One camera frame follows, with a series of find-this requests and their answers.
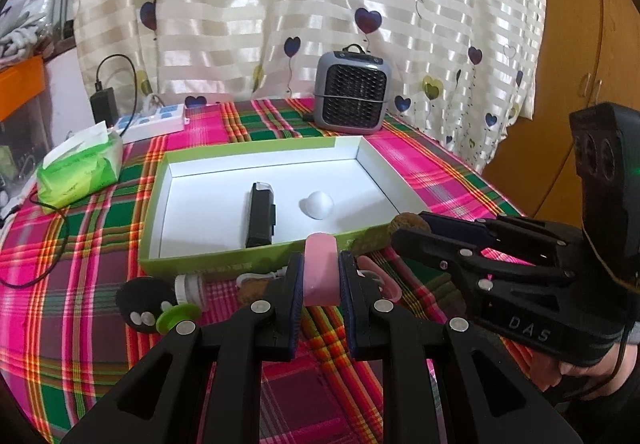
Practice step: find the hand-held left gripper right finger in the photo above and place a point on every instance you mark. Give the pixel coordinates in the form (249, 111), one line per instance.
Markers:
(347, 304)

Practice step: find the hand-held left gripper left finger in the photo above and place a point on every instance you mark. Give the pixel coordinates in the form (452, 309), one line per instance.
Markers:
(295, 294)

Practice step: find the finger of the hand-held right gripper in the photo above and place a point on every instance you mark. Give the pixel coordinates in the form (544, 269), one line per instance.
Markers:
(450, 226)
(430, 246)

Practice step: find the brown round biscuit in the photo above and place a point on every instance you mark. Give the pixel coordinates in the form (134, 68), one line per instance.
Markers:
(407, 223)

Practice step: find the pink rubber block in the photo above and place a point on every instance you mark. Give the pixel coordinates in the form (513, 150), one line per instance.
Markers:
(321, 269)

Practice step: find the white jar with green lid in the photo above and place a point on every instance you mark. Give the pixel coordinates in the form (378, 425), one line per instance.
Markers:
(190, 289)

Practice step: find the green cardboard box tray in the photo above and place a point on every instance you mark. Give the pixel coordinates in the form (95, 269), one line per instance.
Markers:
(210, 184)

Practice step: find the person's right forearm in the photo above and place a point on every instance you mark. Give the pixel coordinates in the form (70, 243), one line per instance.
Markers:
(607, 384)

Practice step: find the person's right hand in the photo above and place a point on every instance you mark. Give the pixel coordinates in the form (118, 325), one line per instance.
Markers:
(546, 370)

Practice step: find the brown lump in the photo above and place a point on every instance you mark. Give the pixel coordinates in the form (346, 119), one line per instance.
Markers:
(255, 293)

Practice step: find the dark brown object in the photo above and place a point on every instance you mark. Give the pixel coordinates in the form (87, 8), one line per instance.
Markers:
(372, 241)

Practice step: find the black rectangular device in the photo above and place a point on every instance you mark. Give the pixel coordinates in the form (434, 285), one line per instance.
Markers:
(260, 216)

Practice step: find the white dome object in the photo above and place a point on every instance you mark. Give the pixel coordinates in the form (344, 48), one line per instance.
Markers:
(316, 205)

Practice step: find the black disc with white dots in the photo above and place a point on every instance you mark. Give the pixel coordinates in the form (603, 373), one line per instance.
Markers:
(140, 296)

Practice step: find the grey portable heater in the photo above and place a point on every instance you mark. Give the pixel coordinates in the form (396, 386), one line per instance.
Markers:
(352, 88)

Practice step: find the wooden wardrobe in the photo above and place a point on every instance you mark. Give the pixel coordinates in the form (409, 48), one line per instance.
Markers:
(585, 23)

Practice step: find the plaid tablecloth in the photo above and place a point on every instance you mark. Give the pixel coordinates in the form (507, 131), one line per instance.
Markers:
(75, 324)

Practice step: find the white blue power strip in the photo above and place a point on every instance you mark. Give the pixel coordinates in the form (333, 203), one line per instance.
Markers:
(150, 121)

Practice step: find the green tissue pack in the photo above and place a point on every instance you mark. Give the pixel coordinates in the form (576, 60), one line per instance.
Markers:
(80, 168)

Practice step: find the black power adapter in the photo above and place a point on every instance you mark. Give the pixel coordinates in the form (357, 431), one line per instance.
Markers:
(104, 106)

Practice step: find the clear storage bin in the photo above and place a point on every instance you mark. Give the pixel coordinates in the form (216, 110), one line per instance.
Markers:
(22, 143)

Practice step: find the orange bin lid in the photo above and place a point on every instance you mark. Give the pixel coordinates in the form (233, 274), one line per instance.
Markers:
(20, 86)

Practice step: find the pile of white items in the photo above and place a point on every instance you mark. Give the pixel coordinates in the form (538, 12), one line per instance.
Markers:
(25, 28)

